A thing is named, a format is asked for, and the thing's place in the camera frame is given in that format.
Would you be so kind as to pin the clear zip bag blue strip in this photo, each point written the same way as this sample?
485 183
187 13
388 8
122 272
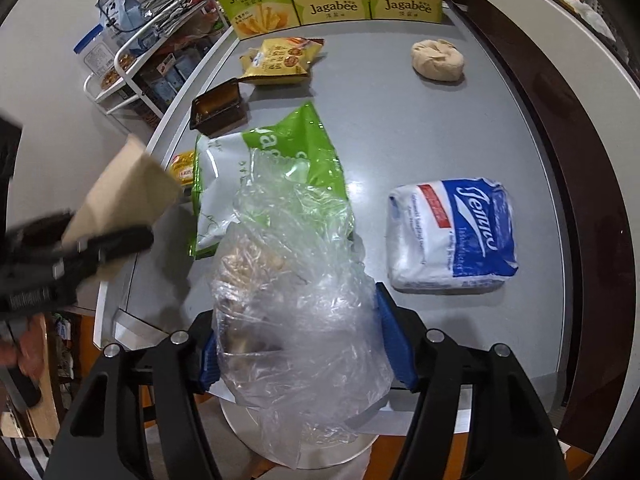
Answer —
95 52

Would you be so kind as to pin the beige dough bun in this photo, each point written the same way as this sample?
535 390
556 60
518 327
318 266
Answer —
437 60

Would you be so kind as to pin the white crumpled paper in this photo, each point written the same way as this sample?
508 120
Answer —
595 17

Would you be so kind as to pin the yellow snack packet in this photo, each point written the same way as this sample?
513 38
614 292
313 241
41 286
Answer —
277 60

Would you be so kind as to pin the striped cloth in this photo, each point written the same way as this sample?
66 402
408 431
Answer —
25 457

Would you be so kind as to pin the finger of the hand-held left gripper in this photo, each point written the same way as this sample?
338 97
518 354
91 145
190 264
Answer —
120 245
40 232

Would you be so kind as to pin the white and blue tissue pack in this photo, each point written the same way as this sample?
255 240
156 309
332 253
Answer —
450 240

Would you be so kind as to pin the small yellow packet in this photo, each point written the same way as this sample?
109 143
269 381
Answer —
182 167

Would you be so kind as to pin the blue pouch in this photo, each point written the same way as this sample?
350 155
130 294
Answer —
120 7

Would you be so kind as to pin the green snack box fries picture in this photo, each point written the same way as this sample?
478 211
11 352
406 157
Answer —
252 5

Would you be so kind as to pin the person's left hand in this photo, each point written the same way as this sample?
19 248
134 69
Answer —
32 345

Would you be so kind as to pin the clear plastic bag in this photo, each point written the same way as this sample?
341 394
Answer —
300 320

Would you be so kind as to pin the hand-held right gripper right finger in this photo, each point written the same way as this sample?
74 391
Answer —
395 340

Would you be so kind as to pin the brown plastic tray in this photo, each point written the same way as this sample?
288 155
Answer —
220 107

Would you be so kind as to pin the clear-wrapped cookie pack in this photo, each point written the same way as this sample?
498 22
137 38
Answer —
117 72

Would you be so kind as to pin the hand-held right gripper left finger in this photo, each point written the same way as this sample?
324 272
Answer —
207 370

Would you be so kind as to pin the brown paper bag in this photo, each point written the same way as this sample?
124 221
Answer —
120 195

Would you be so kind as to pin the green and white snack bag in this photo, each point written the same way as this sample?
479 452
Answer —
310 150

